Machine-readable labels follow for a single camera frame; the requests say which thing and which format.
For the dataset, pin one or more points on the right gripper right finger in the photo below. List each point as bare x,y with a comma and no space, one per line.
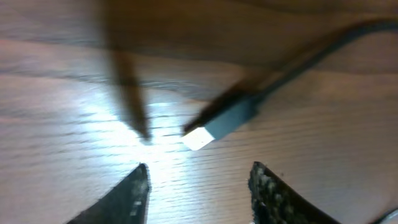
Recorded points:
275,202

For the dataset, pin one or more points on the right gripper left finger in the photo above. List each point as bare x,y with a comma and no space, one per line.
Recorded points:
125,203

